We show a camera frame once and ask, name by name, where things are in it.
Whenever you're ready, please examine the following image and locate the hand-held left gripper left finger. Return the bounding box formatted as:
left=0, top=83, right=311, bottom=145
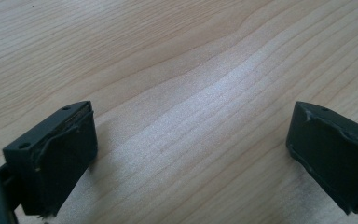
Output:
left=2, top=100, right=99, bottom=217

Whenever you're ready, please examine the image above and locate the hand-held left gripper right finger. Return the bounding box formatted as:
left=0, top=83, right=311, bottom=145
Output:
left=285, top=101, right=358, bottom=216

